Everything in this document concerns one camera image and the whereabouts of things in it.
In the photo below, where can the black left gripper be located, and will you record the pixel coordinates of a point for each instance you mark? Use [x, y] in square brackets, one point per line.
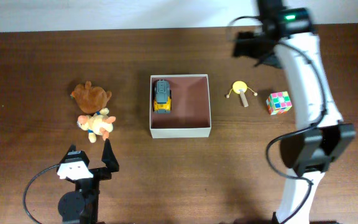
[110, 162]

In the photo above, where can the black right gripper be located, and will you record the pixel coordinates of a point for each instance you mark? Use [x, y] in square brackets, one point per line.
[243, 39]

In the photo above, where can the yellow plush duck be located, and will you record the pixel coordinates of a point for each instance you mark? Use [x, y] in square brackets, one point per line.
[99, 124]

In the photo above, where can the yellow wooden rattle drum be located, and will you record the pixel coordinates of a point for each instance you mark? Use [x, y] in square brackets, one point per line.
[239, 88]

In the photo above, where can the brown plush toy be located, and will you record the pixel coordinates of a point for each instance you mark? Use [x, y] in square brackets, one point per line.
[89, 98]

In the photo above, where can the colourful puzzle cube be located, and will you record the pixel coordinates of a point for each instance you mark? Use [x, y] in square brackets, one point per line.
[278, 103]

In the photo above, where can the grey yellow toy car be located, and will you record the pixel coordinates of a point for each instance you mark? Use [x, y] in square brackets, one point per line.
[162, 97]

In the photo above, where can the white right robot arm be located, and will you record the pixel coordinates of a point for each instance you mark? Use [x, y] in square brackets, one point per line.
[288, 40]

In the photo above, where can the white cardboard box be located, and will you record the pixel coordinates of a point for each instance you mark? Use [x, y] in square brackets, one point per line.
[190, 115]

